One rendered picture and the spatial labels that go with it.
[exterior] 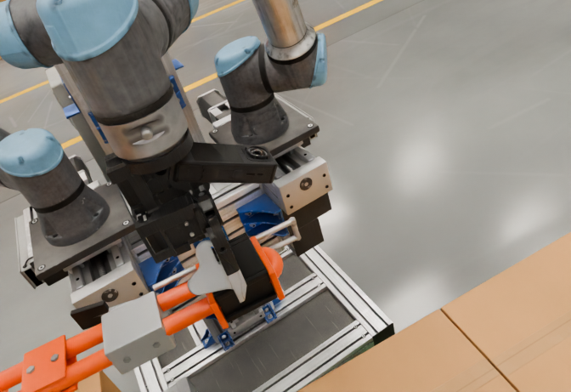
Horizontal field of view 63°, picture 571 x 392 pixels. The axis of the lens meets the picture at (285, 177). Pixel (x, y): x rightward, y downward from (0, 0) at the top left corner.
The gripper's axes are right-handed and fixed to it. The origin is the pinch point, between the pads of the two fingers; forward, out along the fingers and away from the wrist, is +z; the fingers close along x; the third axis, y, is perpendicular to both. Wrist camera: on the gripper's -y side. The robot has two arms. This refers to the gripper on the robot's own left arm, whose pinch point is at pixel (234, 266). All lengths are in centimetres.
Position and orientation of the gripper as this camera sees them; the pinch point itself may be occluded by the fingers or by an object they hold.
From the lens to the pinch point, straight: 59.0
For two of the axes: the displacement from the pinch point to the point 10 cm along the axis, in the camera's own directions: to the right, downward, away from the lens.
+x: 3.6, 5.0, -7.9
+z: 2.3, 7.7, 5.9
